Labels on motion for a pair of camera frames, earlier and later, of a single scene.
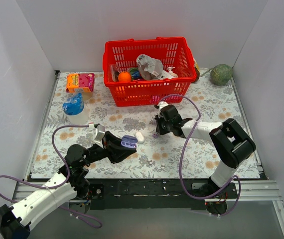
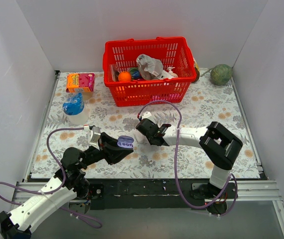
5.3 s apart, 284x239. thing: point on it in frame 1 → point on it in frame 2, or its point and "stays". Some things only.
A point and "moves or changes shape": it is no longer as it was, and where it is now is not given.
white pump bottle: (174, 75) stays
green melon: (220, 74) stays
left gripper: (111, 146) stays
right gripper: (162, 125) → (145, 129)
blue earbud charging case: (129, 141) moves or changes shape
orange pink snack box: (80, 82) stays
